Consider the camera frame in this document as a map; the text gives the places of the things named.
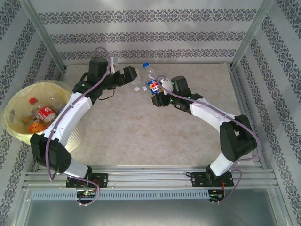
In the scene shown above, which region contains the orange label juice bottle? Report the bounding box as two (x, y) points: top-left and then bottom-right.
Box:
(28, 122), (49, 134)

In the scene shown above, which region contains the white ribbed bin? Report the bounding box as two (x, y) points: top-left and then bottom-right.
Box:
(3, 80), (85, 153)

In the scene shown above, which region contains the thin black cable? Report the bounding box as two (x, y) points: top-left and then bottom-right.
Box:
(97, 86), (117, 101)

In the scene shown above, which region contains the blue yellow label soda bottle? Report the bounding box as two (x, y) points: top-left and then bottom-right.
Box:
(142, 61), (163, 96)

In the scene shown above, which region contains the grey metal front panel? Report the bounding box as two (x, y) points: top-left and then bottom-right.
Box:
(23, 199), (285, 226)

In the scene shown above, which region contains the aluminium side rail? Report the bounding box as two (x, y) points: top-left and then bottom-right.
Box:
(57, 67), (68, 82)
(228, 67), (268, 170)

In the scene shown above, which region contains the aluminium frame post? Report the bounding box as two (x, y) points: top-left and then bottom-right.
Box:
(229, 0), (276, 70)
(22, 0), (68, 71)

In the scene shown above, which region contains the aluminium mounting rail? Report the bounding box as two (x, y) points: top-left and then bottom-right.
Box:
(25, 164), (276, 189)

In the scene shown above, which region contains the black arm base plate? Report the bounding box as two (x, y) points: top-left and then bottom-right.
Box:
(191, 171), (235, 188)
(65, 173), (109, 189)

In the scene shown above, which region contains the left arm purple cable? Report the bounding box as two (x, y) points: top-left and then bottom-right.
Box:
(46, 46), (111, 207)

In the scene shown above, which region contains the small controller board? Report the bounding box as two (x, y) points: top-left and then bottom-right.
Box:
(208, 190), (225, 201)
(76, 190), (97, 198)

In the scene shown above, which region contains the grey slotted cable duct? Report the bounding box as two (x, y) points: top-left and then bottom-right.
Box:
(32, 190), (210, 200)

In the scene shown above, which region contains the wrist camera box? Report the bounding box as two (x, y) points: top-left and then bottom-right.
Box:
(110, 57), (119, 74)
(159, 77), (175, 97)

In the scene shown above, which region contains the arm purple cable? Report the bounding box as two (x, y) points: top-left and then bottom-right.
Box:
(156, 74), (262, 202)
(46, 46), (111, 207)

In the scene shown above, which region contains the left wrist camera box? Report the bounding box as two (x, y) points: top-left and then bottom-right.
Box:
(110, 57), (119, 74)

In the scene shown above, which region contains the red label cola bottle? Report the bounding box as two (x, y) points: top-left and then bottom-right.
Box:
(28, 97), (59, 123)

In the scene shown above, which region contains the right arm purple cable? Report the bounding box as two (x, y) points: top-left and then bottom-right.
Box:
(156, 74), (262, 202)

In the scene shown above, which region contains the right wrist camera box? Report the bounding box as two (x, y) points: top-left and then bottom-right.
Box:
(159, 77), (175, 97)

